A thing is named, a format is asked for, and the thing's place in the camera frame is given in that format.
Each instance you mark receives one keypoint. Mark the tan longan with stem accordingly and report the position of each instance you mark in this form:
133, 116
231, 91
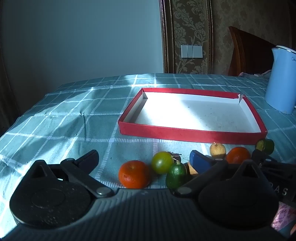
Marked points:
217, 150

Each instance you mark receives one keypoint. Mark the ornate framed wall panel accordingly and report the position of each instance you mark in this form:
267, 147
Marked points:
185, 27

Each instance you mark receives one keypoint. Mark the teal checked tablecloth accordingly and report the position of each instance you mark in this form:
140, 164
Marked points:
69, 129

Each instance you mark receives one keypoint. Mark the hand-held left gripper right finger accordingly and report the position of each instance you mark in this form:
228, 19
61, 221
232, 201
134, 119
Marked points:
198, 162

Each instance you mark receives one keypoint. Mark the pink crumpled cloth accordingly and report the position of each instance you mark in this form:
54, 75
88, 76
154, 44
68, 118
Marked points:
261, 74

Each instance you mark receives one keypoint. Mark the light green tomato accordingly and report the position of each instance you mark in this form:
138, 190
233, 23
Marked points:
161, 162

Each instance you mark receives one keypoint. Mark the shallow red cardboard box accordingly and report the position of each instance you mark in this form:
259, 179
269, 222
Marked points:
189, 111

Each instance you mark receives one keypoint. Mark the dark wooden chair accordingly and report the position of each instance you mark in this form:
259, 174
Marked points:
249, 53

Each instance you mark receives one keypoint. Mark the orange mandarin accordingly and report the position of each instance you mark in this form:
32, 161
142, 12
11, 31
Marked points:
238, 155
134, 177

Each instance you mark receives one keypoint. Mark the light blue electric kettle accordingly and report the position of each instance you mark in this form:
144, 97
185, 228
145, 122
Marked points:
281, 81

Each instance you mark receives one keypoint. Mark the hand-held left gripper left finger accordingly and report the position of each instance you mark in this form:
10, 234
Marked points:
89, 160

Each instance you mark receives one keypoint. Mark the green cucumber piece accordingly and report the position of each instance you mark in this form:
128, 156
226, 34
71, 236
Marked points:
175, 176
265, 145

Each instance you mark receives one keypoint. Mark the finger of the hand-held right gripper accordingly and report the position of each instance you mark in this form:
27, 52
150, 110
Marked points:
266, 160

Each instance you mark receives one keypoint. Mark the white wall switch panel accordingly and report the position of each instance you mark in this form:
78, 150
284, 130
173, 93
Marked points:
192, 51

